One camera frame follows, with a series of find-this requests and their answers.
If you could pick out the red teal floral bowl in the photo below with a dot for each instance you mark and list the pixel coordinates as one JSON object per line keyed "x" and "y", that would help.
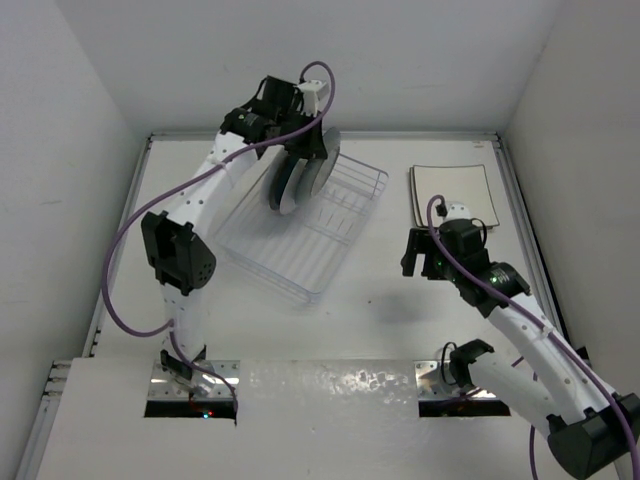
{"x": 281, "y": 170}

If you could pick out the blue floral round plate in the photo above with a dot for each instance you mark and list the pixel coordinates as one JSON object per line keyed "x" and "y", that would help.
{"x": 320, "y": 170}

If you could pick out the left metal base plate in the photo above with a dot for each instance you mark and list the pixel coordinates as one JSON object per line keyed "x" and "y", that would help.
{"x": 167, "y": 386}

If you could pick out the square plate dark rim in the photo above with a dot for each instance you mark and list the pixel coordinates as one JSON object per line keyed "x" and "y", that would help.
{"x": 412, "y": 197}
{"x": 452, "y": 192}

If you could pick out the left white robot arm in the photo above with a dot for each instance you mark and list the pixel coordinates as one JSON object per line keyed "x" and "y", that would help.
{"x": 174, "y": 239}

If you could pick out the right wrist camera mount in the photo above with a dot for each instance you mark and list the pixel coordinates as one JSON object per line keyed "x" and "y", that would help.
{"x": 456, "y": 211}

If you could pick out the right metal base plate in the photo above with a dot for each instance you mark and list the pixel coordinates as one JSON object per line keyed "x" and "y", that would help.
{"x": 430, "y": 386}

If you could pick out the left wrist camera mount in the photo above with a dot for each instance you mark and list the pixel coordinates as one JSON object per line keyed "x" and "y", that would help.
{"x": 313, "y": 92}

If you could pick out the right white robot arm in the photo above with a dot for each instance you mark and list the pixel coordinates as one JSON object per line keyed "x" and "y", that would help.
{"x": 587, "y": 424}

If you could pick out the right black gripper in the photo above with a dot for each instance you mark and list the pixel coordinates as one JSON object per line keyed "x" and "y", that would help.
{"x": 417, "y": 243}

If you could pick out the white round plate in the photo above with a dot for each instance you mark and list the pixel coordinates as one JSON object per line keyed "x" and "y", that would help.
{"x": 288, "y": 201}

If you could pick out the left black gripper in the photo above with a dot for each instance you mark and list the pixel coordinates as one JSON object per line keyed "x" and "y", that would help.
{"x": 312, "y": 146}

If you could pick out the clear plastic dish rack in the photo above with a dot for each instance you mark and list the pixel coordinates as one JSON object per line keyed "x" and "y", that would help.
{"x": 299, "y": 254}

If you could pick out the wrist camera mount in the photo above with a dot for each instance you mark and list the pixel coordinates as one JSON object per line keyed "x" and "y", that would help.
{"x": 313, "y": 92}
{"x": 456, "y": 211}

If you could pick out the metal base plate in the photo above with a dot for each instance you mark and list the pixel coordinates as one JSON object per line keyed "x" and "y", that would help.
{"x": 167, "y": 386}
{"x": 430, "y": 386}

